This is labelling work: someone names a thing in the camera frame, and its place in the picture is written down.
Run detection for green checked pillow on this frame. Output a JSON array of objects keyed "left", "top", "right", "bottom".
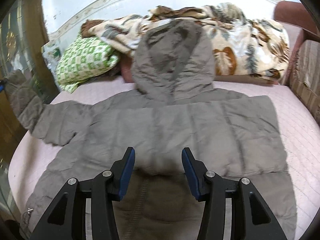
[{"left": 55, "top": 35, "right": 119, "bottom": 93}]

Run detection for maroon pink sofa backrest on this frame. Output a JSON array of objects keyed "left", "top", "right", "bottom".
[{"left": 273, "top": 1, "right": 319, "bottom": 86}]

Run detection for pink quilted mattress cover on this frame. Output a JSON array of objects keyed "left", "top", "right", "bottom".
[{"left": 8, "top": 81, "right": 319, "bottom": 239}]

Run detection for grey-brown hooded puffer jacket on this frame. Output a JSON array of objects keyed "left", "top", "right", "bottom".
[{"left": 5, "top": 20, "right": 297, "bottom": 239}]

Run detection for leaf-patterned fleece blanket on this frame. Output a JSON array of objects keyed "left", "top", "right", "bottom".
[{"left": 80, "top": 3, "right": 290, "bottom": 81}]

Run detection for striped brown sofa cushion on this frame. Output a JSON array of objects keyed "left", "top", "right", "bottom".
[{"left": 290, "top": 40, "right": 320, "bottom": 123}]

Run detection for wooden glass-panel door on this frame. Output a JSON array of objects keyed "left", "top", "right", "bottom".
[{"left": 1, "top": 0, "right": 58, "bottom": 220}]

